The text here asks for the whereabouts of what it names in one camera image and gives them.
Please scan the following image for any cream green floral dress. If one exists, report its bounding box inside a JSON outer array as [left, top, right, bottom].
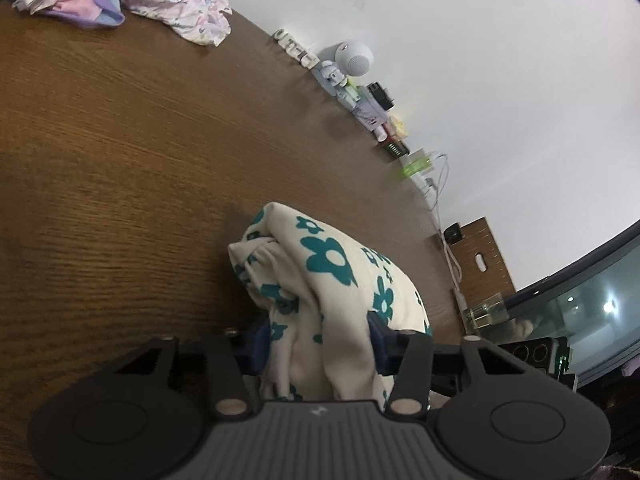
[[228, 202, 431, 405]]

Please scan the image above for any drinking glass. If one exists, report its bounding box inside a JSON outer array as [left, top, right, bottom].
[[462, 292, 509, 335]]

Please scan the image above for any wooden chair back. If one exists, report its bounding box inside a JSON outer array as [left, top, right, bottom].
[[451, 218, 515, 306]]

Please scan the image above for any small black clock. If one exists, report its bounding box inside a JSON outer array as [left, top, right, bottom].
[[442, 222, 464, 245]]

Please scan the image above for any white power strip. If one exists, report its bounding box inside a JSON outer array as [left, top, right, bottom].
[[421, 178, 440, 210]]

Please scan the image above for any green liquid bottle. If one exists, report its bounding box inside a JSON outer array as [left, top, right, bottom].
[[399, 150, 434, 179]]

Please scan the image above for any white astronaut figurine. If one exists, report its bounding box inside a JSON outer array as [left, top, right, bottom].
[[311, 41, 374, 96]]

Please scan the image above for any white letter block row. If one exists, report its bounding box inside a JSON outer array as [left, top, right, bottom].
[[272, 28, 320, 70]]

